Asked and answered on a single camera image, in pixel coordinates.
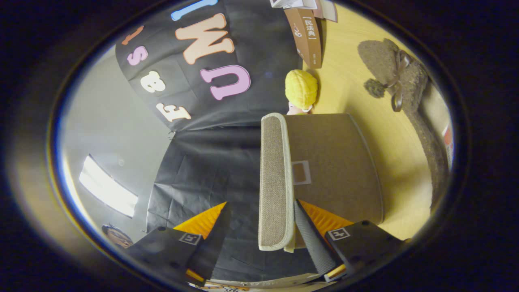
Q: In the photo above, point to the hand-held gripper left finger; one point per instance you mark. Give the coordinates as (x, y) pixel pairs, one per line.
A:
(217, 243)

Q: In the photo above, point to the pink book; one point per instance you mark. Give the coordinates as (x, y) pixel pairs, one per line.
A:
(329, 10)

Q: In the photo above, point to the person's head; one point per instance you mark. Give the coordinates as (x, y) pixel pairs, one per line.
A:
(117, 237)

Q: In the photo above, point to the beige woven storage box lid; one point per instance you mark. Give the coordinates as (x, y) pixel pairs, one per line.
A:
(275, 182)

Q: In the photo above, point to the pink and green plush toy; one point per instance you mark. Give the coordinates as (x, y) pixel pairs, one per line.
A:
(294, 109)

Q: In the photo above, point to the black backdrop cloth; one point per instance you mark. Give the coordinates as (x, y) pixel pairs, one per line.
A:
(202, 170)

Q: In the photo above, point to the beige fabric storage box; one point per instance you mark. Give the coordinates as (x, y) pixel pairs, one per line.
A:
(344, 170)

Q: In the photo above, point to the brown fuzzy shoe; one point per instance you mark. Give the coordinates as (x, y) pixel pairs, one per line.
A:
(381, 56)

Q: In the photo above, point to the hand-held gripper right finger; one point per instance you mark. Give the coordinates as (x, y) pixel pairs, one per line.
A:
(312, 243)

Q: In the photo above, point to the brown book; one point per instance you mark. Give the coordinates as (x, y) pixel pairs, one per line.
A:
(308, 36)

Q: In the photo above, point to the yellow round plush toy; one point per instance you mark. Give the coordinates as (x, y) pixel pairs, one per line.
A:
(301, 87)

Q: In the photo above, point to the ceiling light panel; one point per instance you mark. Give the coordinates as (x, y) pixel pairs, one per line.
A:
(107, 186)

